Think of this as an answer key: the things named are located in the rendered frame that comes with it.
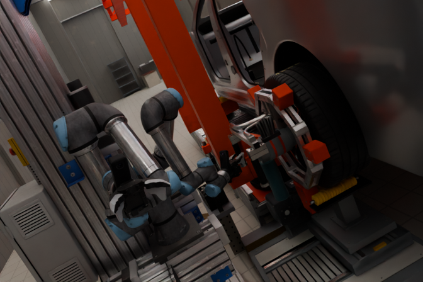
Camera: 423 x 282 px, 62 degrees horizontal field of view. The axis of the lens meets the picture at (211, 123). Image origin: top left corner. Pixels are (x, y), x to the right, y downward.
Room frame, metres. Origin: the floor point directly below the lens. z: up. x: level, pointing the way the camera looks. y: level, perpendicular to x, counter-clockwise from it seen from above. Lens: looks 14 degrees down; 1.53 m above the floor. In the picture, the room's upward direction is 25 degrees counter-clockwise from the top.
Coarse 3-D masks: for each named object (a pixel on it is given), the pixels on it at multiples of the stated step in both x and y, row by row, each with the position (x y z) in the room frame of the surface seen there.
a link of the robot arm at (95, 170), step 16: (80, 112) 1.30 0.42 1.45; (64, 128) 1.25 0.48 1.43; (80, 128) 1.26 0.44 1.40; (96, 128) 1.29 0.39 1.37; (64, 144) 1.24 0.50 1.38; (80, 144) 1.25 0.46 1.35; (96, 144) 1.30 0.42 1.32; (80, 160) 1.28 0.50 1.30; (96, 160) 1.28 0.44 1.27; (96, 176) 1.27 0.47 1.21; (112, 224) 1.25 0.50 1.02; (144, 224) 1.28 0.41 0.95
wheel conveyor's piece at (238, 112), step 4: (240, 104) 5.09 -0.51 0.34; (240, 108) 5.06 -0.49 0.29; (244, 108) 4.84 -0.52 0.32; (232, 112) 5.15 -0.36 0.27; (236, 112) 5.07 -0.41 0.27; (240, 112) 4.98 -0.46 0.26; (244, 112) 4.90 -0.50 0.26; (228, 116) 5.04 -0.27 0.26; (232, 116) 4.96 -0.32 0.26; (236, 116) 4.82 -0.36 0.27; (228, 120) 4.80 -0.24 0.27; (200, 128) 5.08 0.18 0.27; (192, 132) 4.87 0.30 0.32; (200, 132) 4.90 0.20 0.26; (192, 136) 5.23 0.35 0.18; (196, 140) 4.78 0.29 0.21; (200, 148) 4.95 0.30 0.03
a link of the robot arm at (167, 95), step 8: (168, 88) 1.73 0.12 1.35; (160, 96) 1.66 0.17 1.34; (168, 96) 1.67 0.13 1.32; (176, 96) 1.69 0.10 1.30; (160, 104) 1.62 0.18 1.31; (168, 104) 1.65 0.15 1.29; (176, 104) 1.68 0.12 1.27; (168, 112) 1.65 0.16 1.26; (176, 112) 1.71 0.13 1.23; (168, 120) 1.70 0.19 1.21; (168, 128) 1.76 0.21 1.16; (160, 152) 1.86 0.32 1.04; (160, 160) 1.86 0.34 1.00
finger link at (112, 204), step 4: (116, 196) 0.85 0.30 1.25; (120, 196) 0.84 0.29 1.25; (112, 200) 0.83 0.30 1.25; (116, 200) 0.82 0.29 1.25; (120, 200) 0.83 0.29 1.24; (124, 200) 0.85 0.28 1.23; (112, 204) 0.80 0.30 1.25; (116, 204) 0.81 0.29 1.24; (120, 204) 0.85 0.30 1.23; (112, 208) 0.79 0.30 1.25; (116, 208) 0.79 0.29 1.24; (120, 208) 0.84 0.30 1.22; (112, 212) 0.78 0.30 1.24; (116, 212) 0.81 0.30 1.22; (120, 212) 0.83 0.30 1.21; (116, 216) 0.81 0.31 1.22; (120, 216) 0.82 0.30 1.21; (120, 220) 0.81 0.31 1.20
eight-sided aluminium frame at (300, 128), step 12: (264, 96) 1.71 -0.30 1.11; (276, 108) 1.60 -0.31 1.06; (288, 108) 1.57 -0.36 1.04; (288, 120) 1.53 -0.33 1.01; (300, 120) 1.51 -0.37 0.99; (300, 132) 1.48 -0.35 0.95; (300, 144) 1.48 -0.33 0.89; (288, 156) 1.91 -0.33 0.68; (288, 168) 1.86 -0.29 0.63; (312, 168) 1.48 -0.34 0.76; (300, 180) 1.69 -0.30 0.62; (312, 180) 1.55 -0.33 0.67
